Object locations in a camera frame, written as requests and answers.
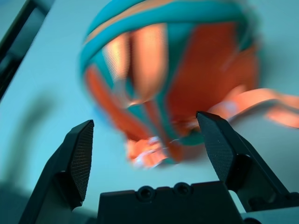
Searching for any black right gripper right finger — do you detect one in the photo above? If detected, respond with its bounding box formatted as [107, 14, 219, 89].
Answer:
[196, 111, 299, 212]

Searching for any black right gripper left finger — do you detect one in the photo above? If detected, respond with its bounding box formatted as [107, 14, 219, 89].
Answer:
[20, 119, 95, 224]

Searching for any teal and orange backpack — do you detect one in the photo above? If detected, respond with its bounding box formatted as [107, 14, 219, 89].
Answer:
[78, 0, 299, 171]

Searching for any beige side table black frame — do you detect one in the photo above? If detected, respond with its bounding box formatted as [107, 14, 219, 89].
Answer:
[0, 0, 51, 101]

